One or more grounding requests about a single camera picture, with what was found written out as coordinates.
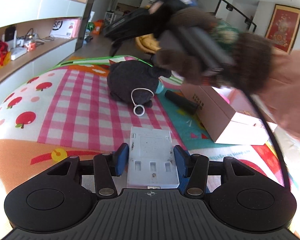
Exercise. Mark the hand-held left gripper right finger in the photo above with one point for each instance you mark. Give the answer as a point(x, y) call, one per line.
point(180, 161)

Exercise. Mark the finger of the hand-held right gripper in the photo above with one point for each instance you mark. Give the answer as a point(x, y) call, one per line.
point(130, 26)

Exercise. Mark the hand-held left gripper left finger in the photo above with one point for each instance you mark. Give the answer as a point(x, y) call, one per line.
point(121, 158)

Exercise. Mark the grey plastic mounting plate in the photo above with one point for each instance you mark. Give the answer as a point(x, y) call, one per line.
point(152, 155)

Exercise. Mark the person's right forearm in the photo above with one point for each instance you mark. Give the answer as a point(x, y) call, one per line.
point(290, 92)

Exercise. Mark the person's right hand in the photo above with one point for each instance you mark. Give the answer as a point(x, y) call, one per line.
point(252, 55)

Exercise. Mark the white stool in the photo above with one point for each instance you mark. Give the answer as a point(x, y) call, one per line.
point(110, 18)

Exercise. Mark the yellow cushion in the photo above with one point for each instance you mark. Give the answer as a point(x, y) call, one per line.
point(147, 42)

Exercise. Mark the orange bag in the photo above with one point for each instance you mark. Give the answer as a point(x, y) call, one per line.
point(98, 27)

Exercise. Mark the black lamp stand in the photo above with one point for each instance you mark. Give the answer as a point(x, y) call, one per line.
point(236, 10)

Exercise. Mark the black plush toy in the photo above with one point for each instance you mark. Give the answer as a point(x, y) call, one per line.
point(132, 80)

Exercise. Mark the teal ball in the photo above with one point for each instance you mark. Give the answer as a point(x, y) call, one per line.
point(161, 87)

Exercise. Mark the black cylinder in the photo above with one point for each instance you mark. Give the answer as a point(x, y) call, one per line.
point(181, 101)

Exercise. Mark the pink cardboard box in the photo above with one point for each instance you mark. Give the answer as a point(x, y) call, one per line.
point(215, 112)

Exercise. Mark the white printed carton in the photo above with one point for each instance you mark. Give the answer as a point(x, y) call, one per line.
point(65, 28)

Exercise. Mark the colourful printed play mat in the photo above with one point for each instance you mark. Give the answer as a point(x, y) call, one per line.
point(77, 100)

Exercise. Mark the red framed picture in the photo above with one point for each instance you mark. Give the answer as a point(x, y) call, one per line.
point(283, 27)

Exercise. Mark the white router box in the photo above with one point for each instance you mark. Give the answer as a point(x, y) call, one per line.
point(18, 53)

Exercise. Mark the black electronic device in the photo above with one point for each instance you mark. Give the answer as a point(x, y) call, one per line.
point(10, 33)

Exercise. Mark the red and yellow toy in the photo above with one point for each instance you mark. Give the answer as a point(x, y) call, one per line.
point(0, 57)

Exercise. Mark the wooden wall shelf unit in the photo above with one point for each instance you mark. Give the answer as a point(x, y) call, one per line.
point(52, 46)

